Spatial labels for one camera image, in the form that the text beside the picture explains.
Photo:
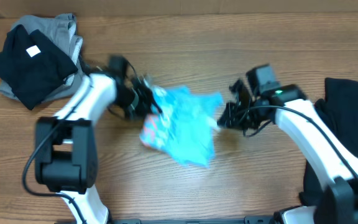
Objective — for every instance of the grey folded shirt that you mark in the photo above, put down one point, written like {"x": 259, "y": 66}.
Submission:
{"x": 61, "y": 30}

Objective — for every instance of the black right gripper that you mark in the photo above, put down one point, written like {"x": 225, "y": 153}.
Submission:
{"x": 230, "y": 114}

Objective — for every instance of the light blue printed t-shirt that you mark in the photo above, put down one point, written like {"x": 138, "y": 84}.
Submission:
{"x": 184, "y": 129}

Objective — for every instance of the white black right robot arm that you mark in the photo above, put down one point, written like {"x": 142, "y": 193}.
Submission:
{"x": 335, "y": 167}

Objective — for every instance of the black cloth pile right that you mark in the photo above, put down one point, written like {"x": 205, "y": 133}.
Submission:
{"x": 339, "y": 111}

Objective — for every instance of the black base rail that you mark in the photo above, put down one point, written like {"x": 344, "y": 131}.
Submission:
{"x": 246, "y": 220}

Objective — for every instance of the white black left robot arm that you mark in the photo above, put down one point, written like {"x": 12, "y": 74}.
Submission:
{"x": 65, "y": 155}

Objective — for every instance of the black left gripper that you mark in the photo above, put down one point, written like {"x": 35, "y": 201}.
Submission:
{"x": 149, "y": 104}

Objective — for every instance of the black folded shirt with tag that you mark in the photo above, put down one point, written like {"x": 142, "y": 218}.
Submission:
{"x": 33, "y": 66}

